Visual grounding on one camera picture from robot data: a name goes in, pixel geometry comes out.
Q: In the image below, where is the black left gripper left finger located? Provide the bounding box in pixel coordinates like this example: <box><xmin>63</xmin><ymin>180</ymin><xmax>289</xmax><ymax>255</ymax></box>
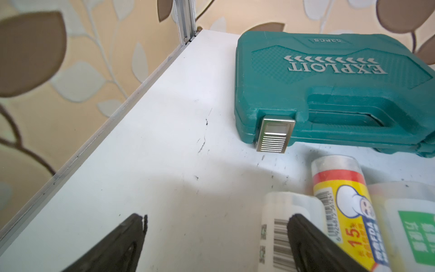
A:
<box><xmin>64</xmin><ymin>214</ymin><xmax>148</xmax><ymax>272</ymax></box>

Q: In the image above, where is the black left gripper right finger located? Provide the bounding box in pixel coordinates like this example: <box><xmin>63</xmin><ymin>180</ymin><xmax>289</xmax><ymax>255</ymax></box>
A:
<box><xmin>287</xmin><ymin>214</ymin><xmax>366</xmax><ymax>272</ymax></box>

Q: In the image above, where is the white barcode wrap roll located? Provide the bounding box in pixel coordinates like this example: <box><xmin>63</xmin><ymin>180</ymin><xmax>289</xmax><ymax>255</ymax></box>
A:
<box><xmin>258</xmin><ymin>192</ymin><xmax>326</xmax><ymax>272</ymax></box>

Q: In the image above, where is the yellow red wrap roll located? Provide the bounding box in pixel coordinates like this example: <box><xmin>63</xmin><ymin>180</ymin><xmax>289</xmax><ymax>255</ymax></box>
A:
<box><xmin>311</xmin><ymin>155</ymin><xmax>391</xmax><ymax>272</ymax></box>

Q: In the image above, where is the white green label wrap roll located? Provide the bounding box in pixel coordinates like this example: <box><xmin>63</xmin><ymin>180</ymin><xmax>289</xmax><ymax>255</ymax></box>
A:
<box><xmin>368</xmin><ymin>181</ymin><xmax>435</xmax><ymax>272</ymax></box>

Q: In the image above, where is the green plastic tool case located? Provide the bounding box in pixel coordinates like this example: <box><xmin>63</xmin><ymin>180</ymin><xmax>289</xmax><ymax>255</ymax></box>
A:
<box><xmin>234</xmin><ymin>31</ymin><xmax>435</xmax><ymax>158</ymax></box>

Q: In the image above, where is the aluminium frame post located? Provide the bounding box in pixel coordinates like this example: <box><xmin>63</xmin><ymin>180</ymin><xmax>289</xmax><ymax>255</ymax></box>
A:
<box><xmin>174</xmin><ymin>0</ymin><xmax>197</xmax><ymax>46</ymax></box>

